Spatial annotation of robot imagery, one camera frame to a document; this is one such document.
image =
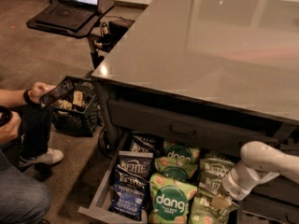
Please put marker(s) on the open grey middle drawer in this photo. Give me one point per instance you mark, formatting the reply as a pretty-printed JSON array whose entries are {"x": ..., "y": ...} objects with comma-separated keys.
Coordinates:
[{"x": 99, "y": 208}]

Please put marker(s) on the middle green Dang bag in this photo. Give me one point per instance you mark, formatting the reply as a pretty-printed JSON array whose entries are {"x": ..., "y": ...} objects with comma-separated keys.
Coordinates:
[{"x": 180, "y": 169}]

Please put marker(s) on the rear blue Kettle bag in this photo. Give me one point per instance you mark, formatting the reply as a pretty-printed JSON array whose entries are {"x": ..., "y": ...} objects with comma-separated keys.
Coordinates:
[{"x": 146, "y": 143}]

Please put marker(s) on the green jalapeno Kettle chip bag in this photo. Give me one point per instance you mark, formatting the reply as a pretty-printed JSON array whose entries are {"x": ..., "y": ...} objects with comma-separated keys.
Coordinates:
[{"x": 202, "y": 212}]

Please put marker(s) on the front blue Kettle bag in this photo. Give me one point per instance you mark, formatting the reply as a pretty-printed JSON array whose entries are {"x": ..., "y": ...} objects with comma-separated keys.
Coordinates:
[{"x": 127, "y": 201}]

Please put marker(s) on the person's forearm with wristband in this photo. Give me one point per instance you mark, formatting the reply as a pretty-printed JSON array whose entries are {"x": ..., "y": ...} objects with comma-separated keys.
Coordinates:
[{"x": 10, "y": 98}]

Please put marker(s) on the person's jeans legs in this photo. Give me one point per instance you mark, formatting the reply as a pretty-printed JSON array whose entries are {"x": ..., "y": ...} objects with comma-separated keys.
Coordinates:
[{"x": 23, "y": 199}]

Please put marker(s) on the front green Dang bag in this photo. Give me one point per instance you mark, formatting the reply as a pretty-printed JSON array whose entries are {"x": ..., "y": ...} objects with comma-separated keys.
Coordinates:
[{"x": 170, "y": 200}]

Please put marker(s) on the green dang bag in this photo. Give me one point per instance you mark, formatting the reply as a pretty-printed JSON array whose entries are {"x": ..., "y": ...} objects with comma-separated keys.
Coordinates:
[
  {"x": 180, "y": 151},
  {"x": 180, "y": 169},
  {"x": 170, "y": 200}
]

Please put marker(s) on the green Kettle bag middle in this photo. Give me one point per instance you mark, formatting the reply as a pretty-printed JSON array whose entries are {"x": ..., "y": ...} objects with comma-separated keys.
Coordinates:
[{"x": 212, "y": 181}]

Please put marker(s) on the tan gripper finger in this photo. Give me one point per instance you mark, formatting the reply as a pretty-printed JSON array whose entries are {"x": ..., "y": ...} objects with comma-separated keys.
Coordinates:
[{"x": 221, "y": 201}]

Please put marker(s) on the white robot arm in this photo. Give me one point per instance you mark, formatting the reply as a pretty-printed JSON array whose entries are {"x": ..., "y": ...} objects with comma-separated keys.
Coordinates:
[{"x": 259, "y": 163}]

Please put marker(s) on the person's other hand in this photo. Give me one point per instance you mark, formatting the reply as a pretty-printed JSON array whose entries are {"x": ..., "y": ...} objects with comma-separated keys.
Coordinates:
[{"x": 10, "y": 130}]

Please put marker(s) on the grey counter cabinet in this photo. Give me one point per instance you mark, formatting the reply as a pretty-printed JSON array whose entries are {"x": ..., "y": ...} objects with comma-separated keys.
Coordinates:
[{"x": 234, "y": 62}]

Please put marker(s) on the rear green Dang bag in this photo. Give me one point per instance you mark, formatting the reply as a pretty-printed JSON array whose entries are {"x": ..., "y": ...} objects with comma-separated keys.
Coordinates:
[{"x": 180, "y": 151}]

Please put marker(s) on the black wristband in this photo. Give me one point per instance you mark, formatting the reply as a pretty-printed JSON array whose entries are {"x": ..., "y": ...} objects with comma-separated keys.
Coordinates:
[{"x": 26, "y": 97}]

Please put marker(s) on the blue kettle bag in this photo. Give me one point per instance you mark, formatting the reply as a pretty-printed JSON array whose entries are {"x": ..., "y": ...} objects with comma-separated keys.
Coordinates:
[
  {"x": 122, "y": 176},
  {"x": 138, "y": 163},
  {"x": 146, "y": 143},
  {"x": 127, "y": 201}
]

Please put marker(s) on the right side grey drawers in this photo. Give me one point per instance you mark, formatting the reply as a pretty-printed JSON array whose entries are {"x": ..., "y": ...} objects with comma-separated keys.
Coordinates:
[{"x": 277, "y": 200}]

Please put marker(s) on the black plastic crate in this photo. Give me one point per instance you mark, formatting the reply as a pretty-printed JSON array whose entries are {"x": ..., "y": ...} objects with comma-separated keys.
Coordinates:
[{"x": 78, "y": 120}]

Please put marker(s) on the black laptop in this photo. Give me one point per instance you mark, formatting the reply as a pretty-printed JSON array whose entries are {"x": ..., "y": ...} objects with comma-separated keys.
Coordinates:
[{"x": 69, "y": 14}]

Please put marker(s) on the black laptop stand table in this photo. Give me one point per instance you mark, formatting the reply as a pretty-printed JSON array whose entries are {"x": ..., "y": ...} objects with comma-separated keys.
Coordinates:
[{"x": 104, "y": 7}]

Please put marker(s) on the white sneaker upper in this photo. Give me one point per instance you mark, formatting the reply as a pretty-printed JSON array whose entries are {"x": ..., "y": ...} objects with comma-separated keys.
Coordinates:
[{"x": 52, "y": 156}]

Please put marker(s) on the person's phone-holding hand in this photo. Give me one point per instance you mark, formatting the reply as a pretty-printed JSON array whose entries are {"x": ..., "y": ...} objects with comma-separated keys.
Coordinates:
[{"x": 38, "y": 90}]

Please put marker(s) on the closed grey top drawer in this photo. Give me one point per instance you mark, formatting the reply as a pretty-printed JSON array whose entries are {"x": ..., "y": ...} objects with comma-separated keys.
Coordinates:
[{"x": 189, "y": 130}]

